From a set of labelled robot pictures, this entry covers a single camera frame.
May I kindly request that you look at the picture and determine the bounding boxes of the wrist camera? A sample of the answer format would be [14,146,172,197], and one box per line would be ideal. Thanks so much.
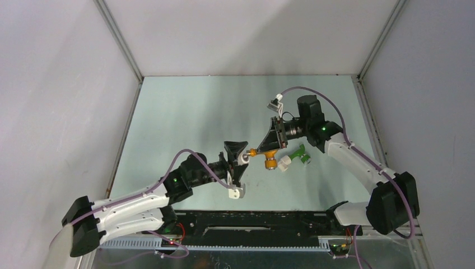
[227,173,246,200]
[267,94,283,118]

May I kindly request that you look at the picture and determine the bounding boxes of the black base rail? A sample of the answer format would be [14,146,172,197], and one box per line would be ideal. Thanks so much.
[158,210,355,248]

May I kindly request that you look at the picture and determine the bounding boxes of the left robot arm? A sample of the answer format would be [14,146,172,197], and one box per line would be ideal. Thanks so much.
[62,141,257,257]

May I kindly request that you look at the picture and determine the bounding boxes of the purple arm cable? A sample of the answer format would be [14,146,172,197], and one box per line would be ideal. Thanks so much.
[280,86,416,269]
[70,149,232,259]

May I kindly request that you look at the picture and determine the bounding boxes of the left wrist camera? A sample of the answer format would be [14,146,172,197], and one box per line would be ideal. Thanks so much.
[227,173,246,200]

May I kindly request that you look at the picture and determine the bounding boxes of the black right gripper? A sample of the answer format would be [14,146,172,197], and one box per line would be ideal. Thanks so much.
[256,117,310,154]

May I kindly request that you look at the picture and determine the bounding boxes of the white pipe elbow fitting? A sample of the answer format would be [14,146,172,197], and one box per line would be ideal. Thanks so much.
[277,155,292,172]

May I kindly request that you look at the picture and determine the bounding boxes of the orange water faucet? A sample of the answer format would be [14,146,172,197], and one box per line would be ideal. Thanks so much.
[246,149,278,170]

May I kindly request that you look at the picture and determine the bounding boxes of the green water faucet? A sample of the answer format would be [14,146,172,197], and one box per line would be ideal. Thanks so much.
[289,144,311,165]

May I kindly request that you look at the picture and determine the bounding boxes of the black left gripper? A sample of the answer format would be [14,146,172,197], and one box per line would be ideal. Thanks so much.
[190,142,248,187]

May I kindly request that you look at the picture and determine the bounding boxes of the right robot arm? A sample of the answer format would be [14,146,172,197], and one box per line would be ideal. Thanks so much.
[248,95,420,235]

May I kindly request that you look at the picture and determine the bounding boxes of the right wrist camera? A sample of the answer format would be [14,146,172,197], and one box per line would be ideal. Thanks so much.
[267,94,283,118]

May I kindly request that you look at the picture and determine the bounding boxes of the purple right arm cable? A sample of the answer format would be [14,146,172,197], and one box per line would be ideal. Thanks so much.
[280,86,416,269]

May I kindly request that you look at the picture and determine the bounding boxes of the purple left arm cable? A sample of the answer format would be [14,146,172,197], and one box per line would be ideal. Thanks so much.
[70,149,232,259]

